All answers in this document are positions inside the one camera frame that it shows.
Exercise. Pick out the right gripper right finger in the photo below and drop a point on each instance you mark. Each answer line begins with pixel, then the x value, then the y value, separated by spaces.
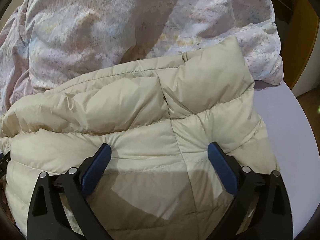
pixel 260 208

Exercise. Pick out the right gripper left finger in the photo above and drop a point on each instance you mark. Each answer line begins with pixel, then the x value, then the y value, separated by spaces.
pixel 47 218

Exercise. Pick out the beige quilted down jacket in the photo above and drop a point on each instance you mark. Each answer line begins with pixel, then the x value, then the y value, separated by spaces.
pixel 159 116

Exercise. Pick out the lavender bed sheet mattress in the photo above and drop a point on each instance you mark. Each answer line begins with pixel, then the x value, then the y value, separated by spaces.
pixel 294 145

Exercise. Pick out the pink floral duvet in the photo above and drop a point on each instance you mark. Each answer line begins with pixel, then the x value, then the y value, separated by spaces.
pixel 46 43

